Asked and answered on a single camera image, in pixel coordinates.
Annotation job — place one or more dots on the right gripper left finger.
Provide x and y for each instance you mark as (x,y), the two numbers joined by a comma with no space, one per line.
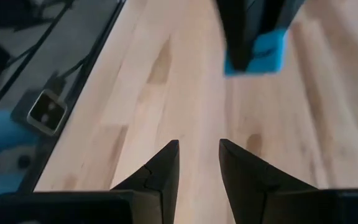
(157,193)

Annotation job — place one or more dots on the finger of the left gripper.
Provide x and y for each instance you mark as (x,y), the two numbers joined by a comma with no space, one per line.
(239,31)
(278,14)

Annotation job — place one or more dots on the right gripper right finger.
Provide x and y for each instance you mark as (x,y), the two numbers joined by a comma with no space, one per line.
(247,186)

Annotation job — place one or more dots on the black table-level webcam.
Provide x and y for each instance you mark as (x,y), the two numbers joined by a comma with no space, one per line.
(47,112)

